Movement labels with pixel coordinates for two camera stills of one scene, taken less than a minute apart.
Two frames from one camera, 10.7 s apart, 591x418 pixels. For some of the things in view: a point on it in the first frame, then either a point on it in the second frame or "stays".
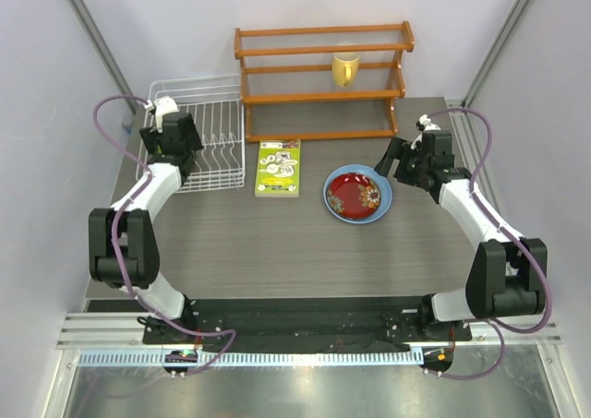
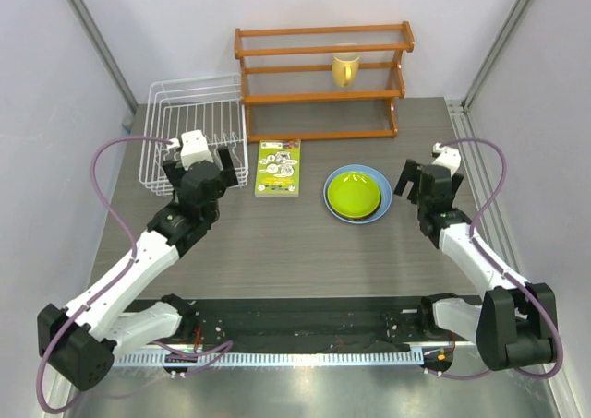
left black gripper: (152, 139) → (229, 180)
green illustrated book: (278, 168) stays
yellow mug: (345, 68) stays
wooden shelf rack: (324, 31) stays
